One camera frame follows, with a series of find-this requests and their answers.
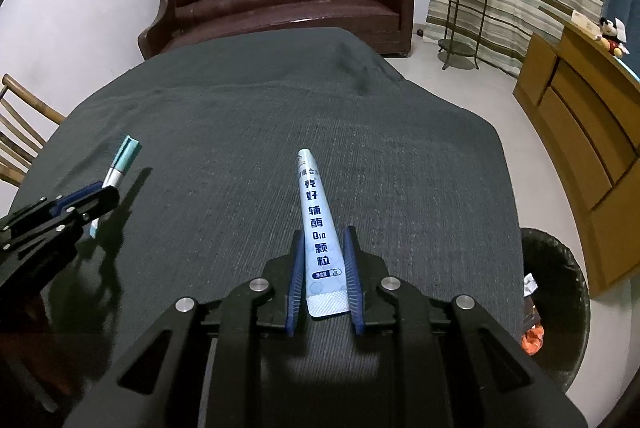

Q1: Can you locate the light blue sachet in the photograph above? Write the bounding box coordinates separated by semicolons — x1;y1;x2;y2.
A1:
297;149;351;319

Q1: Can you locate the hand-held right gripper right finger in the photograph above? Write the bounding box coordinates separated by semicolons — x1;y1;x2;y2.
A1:
341;224;588;428

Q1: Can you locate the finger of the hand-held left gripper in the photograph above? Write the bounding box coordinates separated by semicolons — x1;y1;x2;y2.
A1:
0;182;103;236
0;187;121;259

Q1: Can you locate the bamboo chair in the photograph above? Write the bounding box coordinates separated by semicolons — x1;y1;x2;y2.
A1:
0;74;66;187

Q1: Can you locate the wooden cabinet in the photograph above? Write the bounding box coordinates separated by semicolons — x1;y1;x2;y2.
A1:
512;5;640;299

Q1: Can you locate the mouse plush toy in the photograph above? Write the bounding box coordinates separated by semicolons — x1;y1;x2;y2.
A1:
597;18;628;58

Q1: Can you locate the orange plastic bag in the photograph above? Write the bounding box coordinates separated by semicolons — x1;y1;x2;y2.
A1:
520;325;546;354

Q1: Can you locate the black metal plant stand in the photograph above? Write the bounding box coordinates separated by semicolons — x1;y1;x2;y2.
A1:
437;0;496;71

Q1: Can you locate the trash bin with black bag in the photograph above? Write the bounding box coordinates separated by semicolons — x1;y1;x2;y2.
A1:
517;228;592;401

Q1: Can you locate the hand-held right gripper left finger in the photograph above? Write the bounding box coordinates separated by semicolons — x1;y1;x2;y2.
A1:
62;230;307;428

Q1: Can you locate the tissue box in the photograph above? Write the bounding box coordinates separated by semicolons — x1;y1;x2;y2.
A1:
570;10;603;41

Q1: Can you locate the teal capped white tube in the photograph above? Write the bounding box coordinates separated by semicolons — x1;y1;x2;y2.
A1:
89;135;142;239

